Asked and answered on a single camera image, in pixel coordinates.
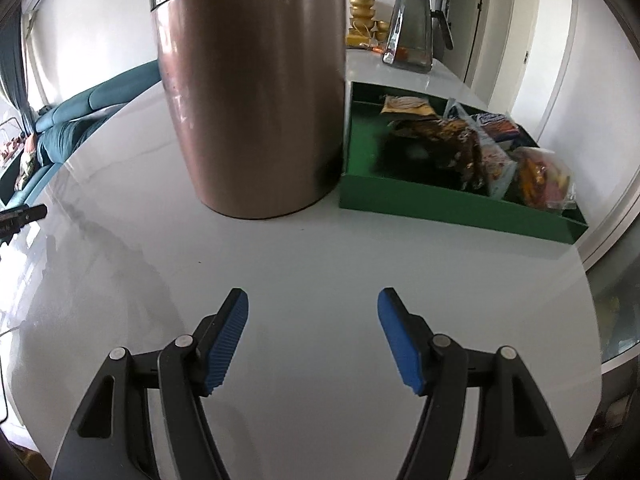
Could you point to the orange lighter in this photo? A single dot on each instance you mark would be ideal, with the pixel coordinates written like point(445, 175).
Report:
point(376, 50)

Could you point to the glass display cabinet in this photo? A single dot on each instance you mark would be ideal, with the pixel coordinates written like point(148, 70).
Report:
point(615, 310)

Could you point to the glass pitcher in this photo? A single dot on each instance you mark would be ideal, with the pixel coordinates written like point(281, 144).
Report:
point(407, 30)

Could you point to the green tray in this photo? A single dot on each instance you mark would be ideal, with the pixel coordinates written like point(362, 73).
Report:
point(425, 205)

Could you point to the blue white snack packet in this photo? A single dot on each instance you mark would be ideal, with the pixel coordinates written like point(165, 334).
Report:
point(497, 125)

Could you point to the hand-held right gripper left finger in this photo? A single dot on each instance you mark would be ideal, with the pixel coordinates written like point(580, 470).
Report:
point(225, 345)

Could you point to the gold bowl stack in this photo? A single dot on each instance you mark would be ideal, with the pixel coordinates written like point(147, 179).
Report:
point(362, 10)

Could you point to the rose gold kettle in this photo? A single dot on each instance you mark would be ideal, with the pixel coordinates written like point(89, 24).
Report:
point(250, 110)

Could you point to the clear bag of dried fruit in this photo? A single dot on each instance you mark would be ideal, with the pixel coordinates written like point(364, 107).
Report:
point(542, 175)

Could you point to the yellow box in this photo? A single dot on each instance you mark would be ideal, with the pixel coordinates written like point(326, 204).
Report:
point(357, 39)

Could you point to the brown snack bag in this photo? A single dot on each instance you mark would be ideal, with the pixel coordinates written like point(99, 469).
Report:
point(450, 145)

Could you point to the small gold bowl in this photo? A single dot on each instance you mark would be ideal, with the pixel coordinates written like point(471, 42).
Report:
point(382, 27)

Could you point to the teal sofa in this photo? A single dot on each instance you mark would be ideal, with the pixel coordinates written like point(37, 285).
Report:
point(100, 95)

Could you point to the teal cushion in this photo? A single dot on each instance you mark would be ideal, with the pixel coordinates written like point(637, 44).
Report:
point(65, 135)

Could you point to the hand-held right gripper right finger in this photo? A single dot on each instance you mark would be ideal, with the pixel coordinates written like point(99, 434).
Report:
point(400, 345)

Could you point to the patterned cushion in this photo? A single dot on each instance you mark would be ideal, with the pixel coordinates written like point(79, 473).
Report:
point(27, 160)

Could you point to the black gold cookie packet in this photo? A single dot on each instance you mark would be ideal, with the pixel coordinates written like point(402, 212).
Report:
point(407, 106)

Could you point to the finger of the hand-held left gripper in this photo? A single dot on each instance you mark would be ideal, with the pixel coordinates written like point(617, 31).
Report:
point(20, 215)

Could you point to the teal curtain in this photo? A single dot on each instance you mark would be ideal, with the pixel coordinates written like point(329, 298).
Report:
point(12, 60)

